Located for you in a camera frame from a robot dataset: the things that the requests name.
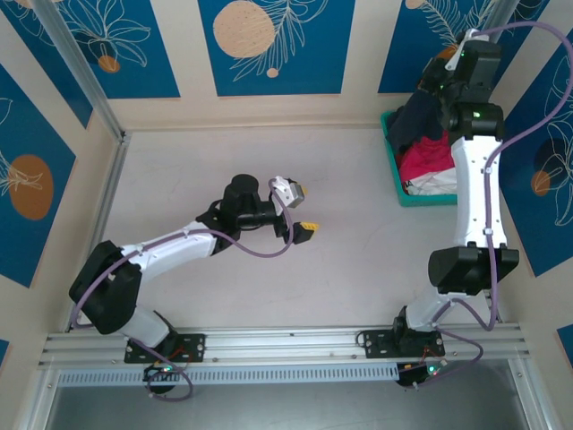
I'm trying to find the navy blue t-shirt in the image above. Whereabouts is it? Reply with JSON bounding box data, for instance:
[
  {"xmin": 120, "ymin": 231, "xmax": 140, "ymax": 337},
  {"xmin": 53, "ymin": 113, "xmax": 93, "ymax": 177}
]
[{"xmin": 387, "ymin": 82, "xmax": 450, "ymax": 154}]

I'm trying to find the pink t-shirt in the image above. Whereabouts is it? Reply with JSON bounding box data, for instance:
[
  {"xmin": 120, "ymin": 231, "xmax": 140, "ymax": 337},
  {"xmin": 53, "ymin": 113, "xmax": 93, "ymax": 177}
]
[{"xmin": 398, "ymin": 132, "xmax": 454, "ymax": 181}]

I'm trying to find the teal plastic basket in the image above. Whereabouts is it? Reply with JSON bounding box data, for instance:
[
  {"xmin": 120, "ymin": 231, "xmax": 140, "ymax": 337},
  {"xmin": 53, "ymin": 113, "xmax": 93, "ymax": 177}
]
[{"xmin": 380, "ymin": 109, "xmax": 460, "ymax": 210}]

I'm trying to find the grey metal sheet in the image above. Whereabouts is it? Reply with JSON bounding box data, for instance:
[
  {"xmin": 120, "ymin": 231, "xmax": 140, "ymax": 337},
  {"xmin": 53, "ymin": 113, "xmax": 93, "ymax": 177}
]
[{"xmin": 42, "ymin": 383, "xmax": 532, "ymax": 430}]

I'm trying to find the black controller board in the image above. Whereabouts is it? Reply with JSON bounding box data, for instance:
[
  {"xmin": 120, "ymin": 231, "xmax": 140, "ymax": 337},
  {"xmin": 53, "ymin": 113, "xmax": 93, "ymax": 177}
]
[
  {"xmin": 141, "ymin": 362, "xmax": 181, "ymax": 383},
  {"xmin": 396, "ymin": 360, "xmax": 449, "ymax": 390}
]

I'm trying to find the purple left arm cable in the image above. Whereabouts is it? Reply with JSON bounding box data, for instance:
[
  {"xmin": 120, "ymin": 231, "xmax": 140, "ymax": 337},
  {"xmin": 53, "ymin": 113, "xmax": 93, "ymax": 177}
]
[{"xmin": 71, "ymin": 178, "xmax": 299, "ymax": 402}]

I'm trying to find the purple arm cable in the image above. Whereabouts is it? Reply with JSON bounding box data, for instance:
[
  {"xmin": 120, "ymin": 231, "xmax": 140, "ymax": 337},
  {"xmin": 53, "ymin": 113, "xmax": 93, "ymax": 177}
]
[
  {"xmin": 71, "ymin": 178, "xmax": 299, "ymax": 402},
  {"xmin": 400, "ymin": 21, "xmax": 573, "ymax": 391}
]

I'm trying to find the aluminium frame post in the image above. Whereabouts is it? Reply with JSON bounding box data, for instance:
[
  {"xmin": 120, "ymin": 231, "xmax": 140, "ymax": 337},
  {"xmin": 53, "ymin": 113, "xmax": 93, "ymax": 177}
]
[
  {"xmin": 486, "ymin": 0, "xmax": 535, "ymax": 45},
  {"xmin": 33, "ymin": 0, "xmax": 132, "ymax": 145}
]

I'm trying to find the aluminium mounting rail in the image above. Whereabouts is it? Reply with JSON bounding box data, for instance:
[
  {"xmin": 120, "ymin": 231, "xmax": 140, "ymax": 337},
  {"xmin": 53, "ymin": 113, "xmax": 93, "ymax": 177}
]
[{"xmin": 38, "ymin": 324, "xmax": 535, "ymax": 367}]

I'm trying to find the grey slotted cable duct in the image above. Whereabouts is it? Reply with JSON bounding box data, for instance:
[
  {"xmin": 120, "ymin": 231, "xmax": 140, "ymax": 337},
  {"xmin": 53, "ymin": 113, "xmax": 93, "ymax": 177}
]
[{"xmin": 56, "ymin": 363, "xmax": 400, "ymax": 387}]

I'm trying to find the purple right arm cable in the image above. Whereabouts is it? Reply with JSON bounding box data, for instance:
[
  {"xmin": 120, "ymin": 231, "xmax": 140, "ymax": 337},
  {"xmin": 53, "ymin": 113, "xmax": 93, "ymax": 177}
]
[{"xmin": 400, "ymin": 21, "xmax": 573, "ymax": 391}]

